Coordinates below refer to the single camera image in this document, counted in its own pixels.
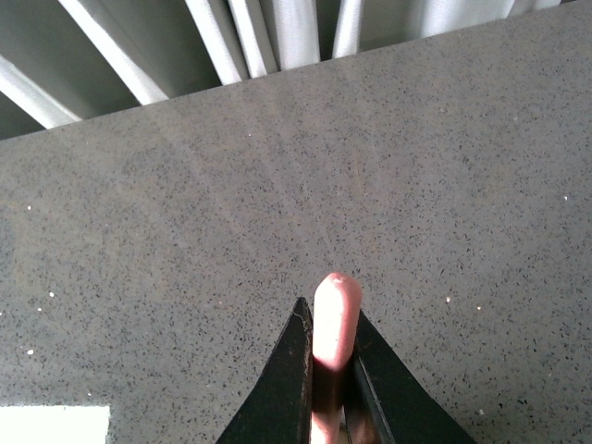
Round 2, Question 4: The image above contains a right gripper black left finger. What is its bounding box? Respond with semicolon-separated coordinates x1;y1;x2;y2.
217;298;313;443

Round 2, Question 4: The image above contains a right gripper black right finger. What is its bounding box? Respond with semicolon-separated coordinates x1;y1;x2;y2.
344;314;475;443

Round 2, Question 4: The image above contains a white paper sheet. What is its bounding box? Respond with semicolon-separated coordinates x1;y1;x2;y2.
1;405;110;443

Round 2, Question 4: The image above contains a grey pleated curtain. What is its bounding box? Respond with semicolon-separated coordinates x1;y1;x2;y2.
0;0;565;142

